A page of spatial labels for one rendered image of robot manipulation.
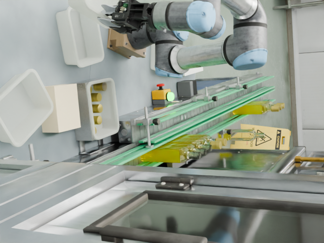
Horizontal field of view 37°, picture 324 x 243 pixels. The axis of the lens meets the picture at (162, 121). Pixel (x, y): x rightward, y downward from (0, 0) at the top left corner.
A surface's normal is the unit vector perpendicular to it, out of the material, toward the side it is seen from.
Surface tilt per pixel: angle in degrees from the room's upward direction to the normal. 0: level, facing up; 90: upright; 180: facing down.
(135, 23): 7
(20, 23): 0
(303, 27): 90
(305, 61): 90
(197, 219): 90
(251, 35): 65
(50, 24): 0
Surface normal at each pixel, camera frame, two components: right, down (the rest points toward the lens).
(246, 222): -0.10, -0.98
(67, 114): 0.87, 0.00
